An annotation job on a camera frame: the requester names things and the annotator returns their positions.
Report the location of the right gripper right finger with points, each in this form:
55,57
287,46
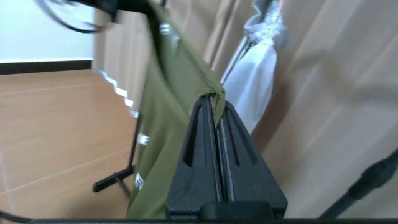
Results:
252,180

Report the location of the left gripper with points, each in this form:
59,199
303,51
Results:
124,5

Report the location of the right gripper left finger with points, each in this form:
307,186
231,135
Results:
199,174

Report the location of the green garment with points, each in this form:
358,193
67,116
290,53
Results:
161,124

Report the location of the pale grey shorts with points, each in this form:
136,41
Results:
255,81

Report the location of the beige curtain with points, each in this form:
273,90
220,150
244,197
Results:
326,77

